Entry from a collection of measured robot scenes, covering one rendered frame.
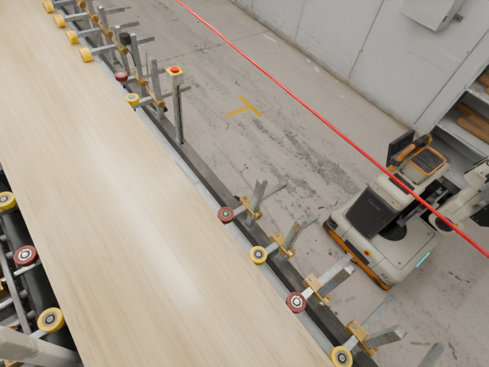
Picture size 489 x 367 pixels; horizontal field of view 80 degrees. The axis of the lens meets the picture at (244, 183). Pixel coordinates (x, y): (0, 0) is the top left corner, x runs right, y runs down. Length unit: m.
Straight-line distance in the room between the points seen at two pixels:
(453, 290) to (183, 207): 2.24
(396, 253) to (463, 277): 0.77
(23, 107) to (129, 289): 1.27
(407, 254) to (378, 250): 0.22
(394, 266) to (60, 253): 2.01
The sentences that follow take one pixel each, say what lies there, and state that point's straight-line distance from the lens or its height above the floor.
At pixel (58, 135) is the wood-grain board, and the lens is 1.87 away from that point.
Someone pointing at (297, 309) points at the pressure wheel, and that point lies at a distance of 1.30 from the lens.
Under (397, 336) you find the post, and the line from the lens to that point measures 1.23.
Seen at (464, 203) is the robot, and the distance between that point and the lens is 2.04.
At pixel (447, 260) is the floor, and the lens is 3.03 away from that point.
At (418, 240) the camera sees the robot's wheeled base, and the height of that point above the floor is 0.28.
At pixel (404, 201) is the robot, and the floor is 0.80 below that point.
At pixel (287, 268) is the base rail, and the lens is 1.56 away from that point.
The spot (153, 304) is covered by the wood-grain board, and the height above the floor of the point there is 0.90.
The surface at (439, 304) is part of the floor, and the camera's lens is 2.80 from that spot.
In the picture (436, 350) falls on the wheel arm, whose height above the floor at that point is 0.83.
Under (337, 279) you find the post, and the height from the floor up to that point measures 1.04.
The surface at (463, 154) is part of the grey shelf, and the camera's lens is 3.81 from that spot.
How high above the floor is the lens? 2.12
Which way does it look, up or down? 53 degrees down
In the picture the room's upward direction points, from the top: 11 degrees clockwise
